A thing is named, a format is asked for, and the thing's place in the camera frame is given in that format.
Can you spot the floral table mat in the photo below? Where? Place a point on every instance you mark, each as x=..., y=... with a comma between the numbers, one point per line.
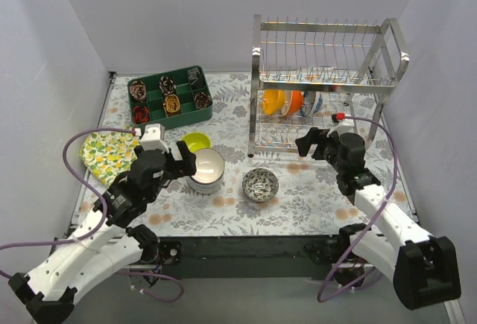
x=308, y=201

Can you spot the yellow orange bowl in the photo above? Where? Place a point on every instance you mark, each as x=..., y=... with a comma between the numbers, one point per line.
x=272, y=101

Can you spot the pink brown rolled tie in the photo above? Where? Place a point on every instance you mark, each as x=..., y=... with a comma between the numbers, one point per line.
x=138, y=91

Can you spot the yellow black rolled tie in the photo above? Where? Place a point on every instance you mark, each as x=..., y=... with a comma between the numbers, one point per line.
x=172, y=105

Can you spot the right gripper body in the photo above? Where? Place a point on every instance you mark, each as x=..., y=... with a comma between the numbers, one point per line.
x=317, y=146

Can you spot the red black rolled tie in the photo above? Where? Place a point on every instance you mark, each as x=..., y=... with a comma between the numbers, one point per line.
x=141, y=114

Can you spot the white ribbed bowl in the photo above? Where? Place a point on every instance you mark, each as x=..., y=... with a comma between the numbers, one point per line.
x=201, y=188

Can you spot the blue floral white bowl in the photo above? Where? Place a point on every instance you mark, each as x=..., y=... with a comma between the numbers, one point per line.
x=312, y=103

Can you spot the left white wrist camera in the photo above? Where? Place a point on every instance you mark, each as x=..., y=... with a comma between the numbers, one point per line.
x=152, y=137

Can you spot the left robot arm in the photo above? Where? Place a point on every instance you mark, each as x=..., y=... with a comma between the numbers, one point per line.
x=105, y=242

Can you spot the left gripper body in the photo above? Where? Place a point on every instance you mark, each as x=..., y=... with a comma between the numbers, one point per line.
x=174, y=165

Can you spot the lemon print cloth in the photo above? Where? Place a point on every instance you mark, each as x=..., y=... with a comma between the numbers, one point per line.
x=108, y=154

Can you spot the teal bowl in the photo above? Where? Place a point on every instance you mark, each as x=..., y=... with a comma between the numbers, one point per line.
x=209, y=166

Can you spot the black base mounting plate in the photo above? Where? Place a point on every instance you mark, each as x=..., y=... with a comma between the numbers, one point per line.
x=249, y=256

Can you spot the dark floral pink bowl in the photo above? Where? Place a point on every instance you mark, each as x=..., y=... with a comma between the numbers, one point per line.
x=260, y=185

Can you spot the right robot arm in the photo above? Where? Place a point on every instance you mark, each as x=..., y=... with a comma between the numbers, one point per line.
x=422, y=268

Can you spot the steel two-tier dish rack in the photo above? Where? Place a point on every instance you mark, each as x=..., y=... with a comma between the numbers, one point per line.
x=337, y=59

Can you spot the green compartment tray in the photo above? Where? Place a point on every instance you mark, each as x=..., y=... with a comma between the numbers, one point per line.
x=154, y=101

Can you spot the dark floral rolled tie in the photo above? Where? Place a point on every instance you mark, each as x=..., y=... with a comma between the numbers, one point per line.
x=167, y=86

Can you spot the dark grey rolled tie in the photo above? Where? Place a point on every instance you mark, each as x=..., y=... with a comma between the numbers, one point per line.
x=195, y=77

